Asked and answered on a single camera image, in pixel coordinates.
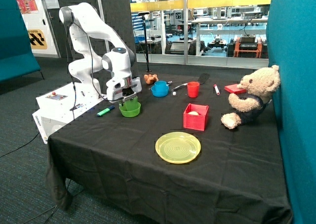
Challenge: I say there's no teal partition wall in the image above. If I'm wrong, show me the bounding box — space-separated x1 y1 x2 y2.
267 0 316 224

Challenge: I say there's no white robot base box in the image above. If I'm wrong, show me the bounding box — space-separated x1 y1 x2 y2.
33 83 106 144

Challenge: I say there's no green plastic bowl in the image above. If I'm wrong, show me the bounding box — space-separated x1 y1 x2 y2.
119 102 141 118

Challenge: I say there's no yellow plastic plate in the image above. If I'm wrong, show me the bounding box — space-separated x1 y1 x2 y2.
155 132 201 164

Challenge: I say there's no small brown plush toy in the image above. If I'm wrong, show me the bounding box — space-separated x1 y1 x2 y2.
144 74 158 85

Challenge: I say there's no green blue highlighter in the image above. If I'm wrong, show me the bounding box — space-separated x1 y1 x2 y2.
96 105 115 117

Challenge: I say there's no black tripod stand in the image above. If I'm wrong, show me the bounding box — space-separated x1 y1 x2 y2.
138 11 152 73

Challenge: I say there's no red plastic cup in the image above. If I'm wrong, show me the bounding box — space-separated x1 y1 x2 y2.
187 82 200 98

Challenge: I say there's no green plastic cup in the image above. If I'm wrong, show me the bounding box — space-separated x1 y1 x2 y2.
123 96 139 111

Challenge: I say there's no yellow black sign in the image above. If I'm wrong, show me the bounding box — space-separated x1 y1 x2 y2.
28 29 47 50

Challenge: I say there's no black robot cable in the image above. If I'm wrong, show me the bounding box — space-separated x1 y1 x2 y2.
66 21 109 121

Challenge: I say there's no black spatula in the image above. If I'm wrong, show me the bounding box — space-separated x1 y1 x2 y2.
197 73 210 85

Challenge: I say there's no teal sofa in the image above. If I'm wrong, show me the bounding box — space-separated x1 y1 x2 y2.
0 0 41 82

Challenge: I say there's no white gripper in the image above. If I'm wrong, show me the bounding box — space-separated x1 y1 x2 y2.
106 76 142 106

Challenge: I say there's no blue plastic bowl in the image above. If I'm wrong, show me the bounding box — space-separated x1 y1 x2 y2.
151 86 169 97

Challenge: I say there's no blue plastic cup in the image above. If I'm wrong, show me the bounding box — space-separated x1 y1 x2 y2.
155 81 167 91

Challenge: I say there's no black pen on base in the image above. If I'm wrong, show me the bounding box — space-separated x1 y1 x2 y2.
70 104 83 111

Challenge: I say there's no red square box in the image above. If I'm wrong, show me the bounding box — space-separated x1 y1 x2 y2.
183 103 209 131

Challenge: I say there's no white ball in box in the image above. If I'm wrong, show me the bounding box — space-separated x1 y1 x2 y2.
188 111 199 115

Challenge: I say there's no beige teddy bear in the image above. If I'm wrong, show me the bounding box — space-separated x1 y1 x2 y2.
221 65 281 129

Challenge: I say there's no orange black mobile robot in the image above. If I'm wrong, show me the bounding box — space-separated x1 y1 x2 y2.
233 35 262 58

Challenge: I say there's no red flat box lid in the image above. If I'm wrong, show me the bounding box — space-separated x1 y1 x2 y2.
224 84 247 94

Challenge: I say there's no red white marker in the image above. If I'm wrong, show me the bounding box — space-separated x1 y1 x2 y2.
213 84 220 95

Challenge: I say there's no black tablecloth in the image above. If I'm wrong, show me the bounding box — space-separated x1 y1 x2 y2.
46 78 293 224

